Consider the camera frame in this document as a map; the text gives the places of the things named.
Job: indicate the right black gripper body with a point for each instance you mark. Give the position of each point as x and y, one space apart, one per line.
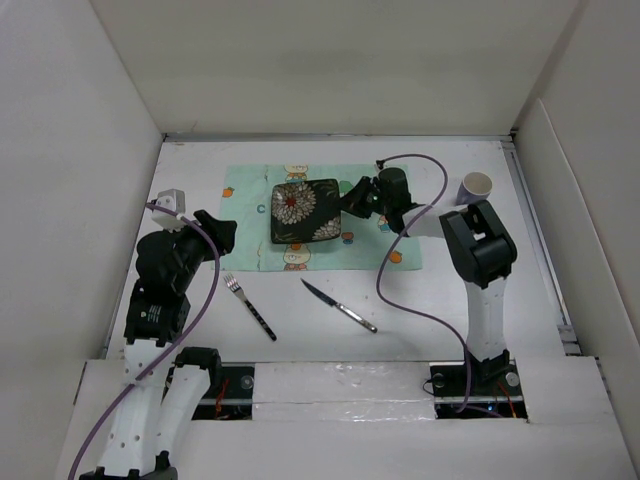
384 202

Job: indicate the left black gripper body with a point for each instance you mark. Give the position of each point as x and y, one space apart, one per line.
194 246

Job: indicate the green cartoon print cloth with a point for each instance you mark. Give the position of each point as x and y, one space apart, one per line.
360 245

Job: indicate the steel fork black handle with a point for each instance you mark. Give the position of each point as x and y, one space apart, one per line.
233 285

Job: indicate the black floral square plate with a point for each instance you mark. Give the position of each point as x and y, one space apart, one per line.
305 212

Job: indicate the purple mug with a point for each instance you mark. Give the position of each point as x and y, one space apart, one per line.
475 186

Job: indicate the steel knife patterned handle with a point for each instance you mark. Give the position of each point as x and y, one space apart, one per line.
340 307

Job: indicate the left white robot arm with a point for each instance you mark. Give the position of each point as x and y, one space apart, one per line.
163 382

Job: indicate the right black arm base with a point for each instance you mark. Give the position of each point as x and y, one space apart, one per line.
500 397

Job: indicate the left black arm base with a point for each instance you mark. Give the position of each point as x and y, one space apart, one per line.
231 398

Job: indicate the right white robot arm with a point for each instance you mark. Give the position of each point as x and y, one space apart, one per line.
480 247

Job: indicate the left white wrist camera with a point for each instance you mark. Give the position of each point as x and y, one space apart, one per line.
167 207

